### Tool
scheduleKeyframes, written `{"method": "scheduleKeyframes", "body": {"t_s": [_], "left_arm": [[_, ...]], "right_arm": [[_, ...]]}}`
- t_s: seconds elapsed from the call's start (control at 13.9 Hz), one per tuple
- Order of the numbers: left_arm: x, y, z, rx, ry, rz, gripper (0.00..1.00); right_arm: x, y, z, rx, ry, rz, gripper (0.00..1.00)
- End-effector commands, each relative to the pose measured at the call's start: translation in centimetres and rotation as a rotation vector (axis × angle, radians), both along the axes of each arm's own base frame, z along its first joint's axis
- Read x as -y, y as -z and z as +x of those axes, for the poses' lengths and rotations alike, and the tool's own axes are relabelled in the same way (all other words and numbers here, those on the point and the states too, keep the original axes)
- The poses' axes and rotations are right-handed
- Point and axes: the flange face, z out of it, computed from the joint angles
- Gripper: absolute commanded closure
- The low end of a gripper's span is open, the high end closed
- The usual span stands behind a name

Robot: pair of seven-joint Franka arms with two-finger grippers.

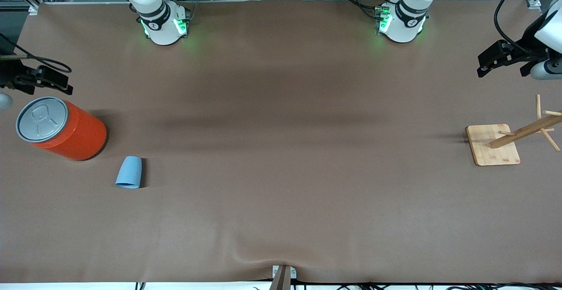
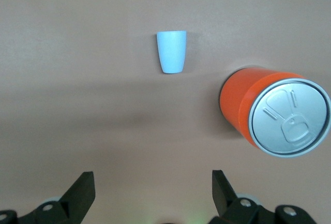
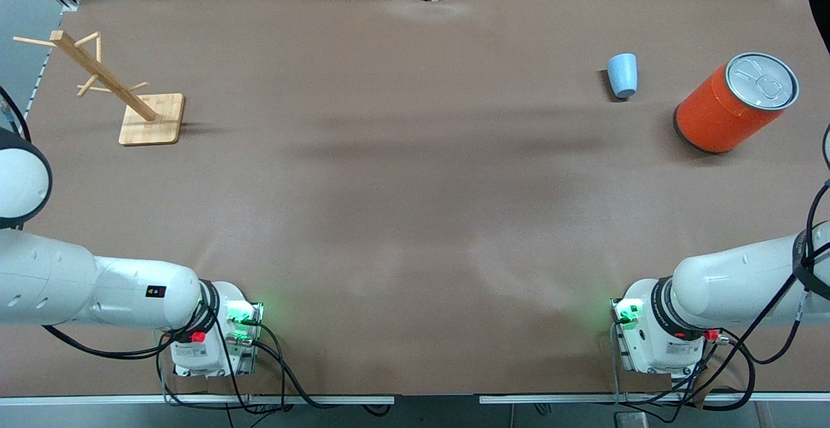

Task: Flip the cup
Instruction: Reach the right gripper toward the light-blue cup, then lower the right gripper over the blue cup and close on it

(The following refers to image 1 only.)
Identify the wooden mug tree rack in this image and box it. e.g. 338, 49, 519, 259
465, 94, 562, 167

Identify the metal table edge bracket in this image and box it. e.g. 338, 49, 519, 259
272, 265, 297, 290

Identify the orange can with grey lid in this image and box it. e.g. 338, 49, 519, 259
16, 97, 108, 162

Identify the brown table mat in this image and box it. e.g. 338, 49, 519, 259
0, 0, 562, 284

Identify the light blue cup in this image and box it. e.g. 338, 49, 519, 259
115, 156, 143, 189

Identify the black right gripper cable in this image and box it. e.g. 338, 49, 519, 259
0, 32, 72, 73

